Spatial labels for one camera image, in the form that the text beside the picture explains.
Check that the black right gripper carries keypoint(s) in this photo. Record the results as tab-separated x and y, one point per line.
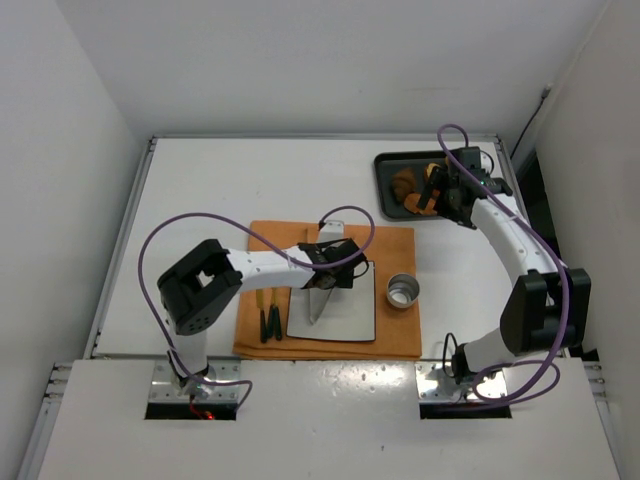
439	185

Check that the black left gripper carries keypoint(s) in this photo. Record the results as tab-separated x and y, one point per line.
327	275

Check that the stainless steel tongs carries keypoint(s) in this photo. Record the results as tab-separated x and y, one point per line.
317	302

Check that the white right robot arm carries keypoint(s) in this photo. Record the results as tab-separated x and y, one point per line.
547	308

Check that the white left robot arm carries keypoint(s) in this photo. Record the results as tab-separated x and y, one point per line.
196	290

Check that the orange bread roll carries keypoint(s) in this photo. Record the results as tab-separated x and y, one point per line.
428	170

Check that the toasted bread slice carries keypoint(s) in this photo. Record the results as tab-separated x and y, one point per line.
411	205

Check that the brown croissant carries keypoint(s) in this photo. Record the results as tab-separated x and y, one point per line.
403	183

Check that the black baking tray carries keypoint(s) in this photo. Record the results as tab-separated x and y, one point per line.
387	165

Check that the white square plate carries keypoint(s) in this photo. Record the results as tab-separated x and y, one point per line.
349	315

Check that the cream mug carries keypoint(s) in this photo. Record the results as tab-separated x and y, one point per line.
402	291

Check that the orange cloth placemat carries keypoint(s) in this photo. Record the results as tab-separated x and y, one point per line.
397	332

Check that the green handled gold spoon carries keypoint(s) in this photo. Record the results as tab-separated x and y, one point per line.
278	335

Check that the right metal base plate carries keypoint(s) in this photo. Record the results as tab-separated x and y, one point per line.
434	387

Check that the metal base plate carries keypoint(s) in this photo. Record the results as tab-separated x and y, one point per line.
434	387
221	376

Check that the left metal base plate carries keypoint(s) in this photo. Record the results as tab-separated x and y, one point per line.
221	376

